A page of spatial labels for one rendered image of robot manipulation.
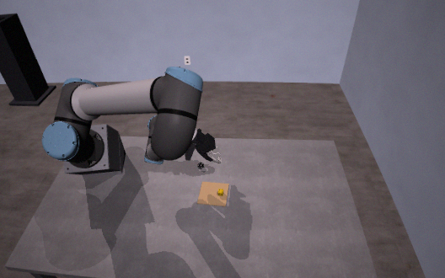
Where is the tan square mat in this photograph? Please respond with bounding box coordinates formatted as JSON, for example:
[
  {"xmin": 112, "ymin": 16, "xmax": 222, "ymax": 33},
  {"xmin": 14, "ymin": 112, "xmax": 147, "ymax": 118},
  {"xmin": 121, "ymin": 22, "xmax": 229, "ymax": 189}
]
[{"xmin": 197, "ymin": 181, "xmax": 229, "ymax": 206}]

